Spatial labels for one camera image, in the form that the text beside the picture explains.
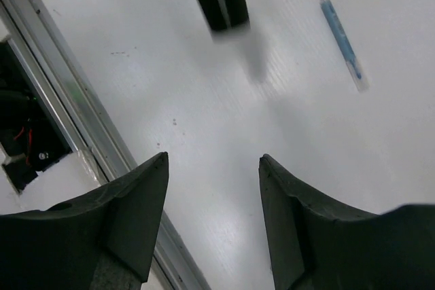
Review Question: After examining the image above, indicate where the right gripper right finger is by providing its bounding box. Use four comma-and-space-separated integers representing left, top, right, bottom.
258, 155, 434, 289

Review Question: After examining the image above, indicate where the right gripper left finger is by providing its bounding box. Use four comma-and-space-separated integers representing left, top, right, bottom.
1, 152, 169, 289

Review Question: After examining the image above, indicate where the blue pen refill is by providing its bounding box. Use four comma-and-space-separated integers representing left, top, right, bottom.
319, 0, 369, 92

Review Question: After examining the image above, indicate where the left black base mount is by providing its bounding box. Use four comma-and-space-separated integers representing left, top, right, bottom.
1, 41, 71, 192

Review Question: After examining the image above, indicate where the aluminium front rail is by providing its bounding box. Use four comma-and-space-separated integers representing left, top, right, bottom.
1, 0, 208, 289

